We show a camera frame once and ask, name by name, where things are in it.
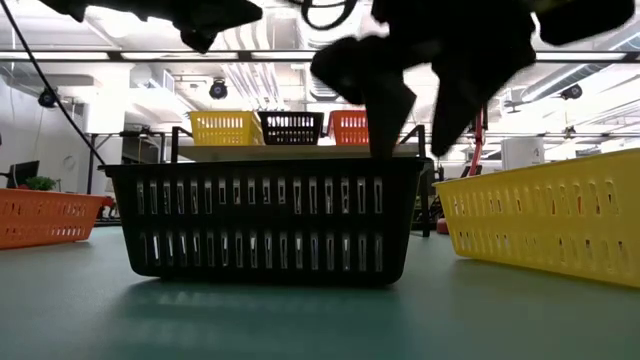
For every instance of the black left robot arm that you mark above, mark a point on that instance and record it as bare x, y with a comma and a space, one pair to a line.
75, 7

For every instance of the black background desk frame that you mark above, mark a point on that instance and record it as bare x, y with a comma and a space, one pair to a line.
91, 165

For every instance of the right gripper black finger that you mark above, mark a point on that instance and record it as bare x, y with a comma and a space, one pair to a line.
455, 110
387, 120

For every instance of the black plastic basket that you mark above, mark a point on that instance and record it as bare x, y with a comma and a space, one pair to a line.
290, 127
265, 220

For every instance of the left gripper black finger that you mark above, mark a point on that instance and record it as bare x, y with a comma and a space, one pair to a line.
242, 12

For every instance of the black ceiling camera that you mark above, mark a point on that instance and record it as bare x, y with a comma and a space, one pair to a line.
218, 90
47, 98
571, 91

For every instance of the green plant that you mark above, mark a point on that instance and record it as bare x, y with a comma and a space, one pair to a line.
41, 183

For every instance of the black monitor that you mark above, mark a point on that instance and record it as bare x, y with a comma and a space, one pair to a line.
22, 174

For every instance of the orange plastic basket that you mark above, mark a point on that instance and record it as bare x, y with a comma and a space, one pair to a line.
45, 220
350, 127

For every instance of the white cylinder container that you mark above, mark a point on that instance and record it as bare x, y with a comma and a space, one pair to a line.
522, 152

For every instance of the yellow plastic basket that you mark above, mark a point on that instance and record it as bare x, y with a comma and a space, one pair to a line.
550, 220
225, 127

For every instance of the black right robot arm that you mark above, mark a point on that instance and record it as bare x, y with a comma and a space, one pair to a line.
585, 17

